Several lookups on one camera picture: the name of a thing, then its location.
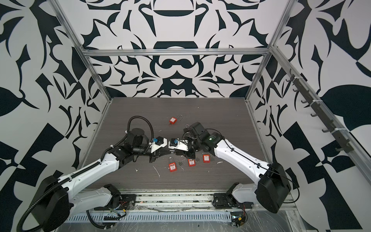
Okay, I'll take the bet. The red padlock long shackle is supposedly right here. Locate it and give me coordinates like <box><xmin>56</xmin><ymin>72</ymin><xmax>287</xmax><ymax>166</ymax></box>
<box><xmin>203</xmin><ymin>154</ymin><xmax>211</xmax><ymax>163</ymax></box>

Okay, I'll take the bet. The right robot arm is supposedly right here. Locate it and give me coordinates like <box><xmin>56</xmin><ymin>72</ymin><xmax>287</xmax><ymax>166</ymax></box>
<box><xmin>168</xmin><ymin>122</ymin><xmax>291</xmax><ymax>213</ymax></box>

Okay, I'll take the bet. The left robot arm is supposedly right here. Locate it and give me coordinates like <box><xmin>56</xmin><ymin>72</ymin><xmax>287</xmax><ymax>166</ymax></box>
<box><xmin>17</xmin><ymin>128</ymin><xmax>172</xmax><ymax>232</ymax></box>

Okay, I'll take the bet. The grey hook rack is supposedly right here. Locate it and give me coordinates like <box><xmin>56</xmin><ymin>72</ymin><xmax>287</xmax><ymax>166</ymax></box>
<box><xmin>287</xmin><ymin>73</ymin><xmax>355</xmax><ymax>154</ymax></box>

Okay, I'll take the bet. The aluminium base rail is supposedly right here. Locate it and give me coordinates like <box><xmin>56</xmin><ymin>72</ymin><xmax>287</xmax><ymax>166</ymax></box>
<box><xmin>121</xmin><ymin>189</ymin><xmax>298</xmax><ymax>211</ymax></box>

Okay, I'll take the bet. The white cable duct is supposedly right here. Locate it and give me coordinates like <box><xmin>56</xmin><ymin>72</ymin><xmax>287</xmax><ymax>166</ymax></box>
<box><xmin>65</xmin><ymin>211</ymin><xmax>232</xmax><ymax>223</ymax></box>

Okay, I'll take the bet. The aluminium cage frame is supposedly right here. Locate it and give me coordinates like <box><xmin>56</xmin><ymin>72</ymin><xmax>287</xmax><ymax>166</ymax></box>
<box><xmin>49</xmin><ymin>1</ymin><xmax>371</xmax><ymax>182</ymax></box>

